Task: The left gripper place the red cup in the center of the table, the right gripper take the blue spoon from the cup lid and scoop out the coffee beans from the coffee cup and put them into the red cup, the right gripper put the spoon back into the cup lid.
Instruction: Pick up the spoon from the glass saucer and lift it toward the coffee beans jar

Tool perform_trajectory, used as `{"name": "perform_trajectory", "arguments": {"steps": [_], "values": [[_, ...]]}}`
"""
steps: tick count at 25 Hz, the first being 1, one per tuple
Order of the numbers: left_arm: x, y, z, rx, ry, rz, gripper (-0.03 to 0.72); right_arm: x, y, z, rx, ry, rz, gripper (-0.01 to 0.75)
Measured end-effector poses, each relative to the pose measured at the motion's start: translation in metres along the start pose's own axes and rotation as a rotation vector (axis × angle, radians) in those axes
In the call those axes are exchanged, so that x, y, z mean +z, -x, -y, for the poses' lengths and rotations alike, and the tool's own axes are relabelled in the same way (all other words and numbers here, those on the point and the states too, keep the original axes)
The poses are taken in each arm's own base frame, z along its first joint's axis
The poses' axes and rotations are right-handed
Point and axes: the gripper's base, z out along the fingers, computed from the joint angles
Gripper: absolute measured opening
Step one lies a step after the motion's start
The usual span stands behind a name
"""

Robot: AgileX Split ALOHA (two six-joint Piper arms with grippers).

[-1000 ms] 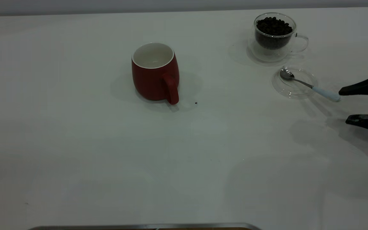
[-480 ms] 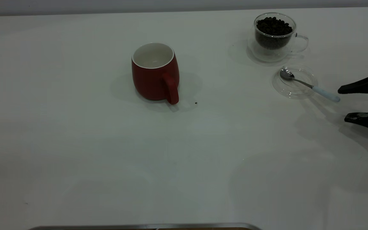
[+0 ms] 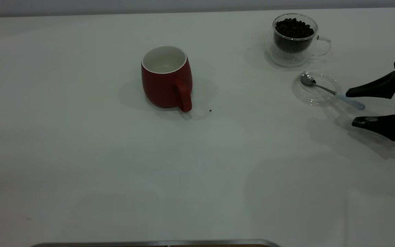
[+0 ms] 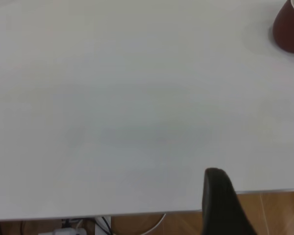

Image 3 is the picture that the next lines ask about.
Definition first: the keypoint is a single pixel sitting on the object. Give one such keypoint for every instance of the red mug white inside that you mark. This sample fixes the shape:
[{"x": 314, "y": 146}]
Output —
[{"x": 159, "y": 89}]

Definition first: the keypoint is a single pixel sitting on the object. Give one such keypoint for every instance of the coffee beans pile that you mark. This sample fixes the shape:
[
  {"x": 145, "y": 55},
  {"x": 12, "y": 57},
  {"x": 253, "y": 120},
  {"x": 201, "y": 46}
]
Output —
[{"x": 293, "y": 34}]

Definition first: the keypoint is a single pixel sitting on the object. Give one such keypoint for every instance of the small clear glass dish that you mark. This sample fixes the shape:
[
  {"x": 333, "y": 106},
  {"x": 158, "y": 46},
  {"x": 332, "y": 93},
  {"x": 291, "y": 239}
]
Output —
[{"x": 315, "y": 97}]

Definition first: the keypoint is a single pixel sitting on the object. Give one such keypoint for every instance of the clear glass saucer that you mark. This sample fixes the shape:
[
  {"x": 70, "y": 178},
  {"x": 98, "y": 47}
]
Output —
[{"x": 279, "y": 61}]

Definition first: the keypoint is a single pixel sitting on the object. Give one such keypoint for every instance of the metal tray edge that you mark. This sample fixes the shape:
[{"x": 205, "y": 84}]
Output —
[{"x": 149, "y": 243}]

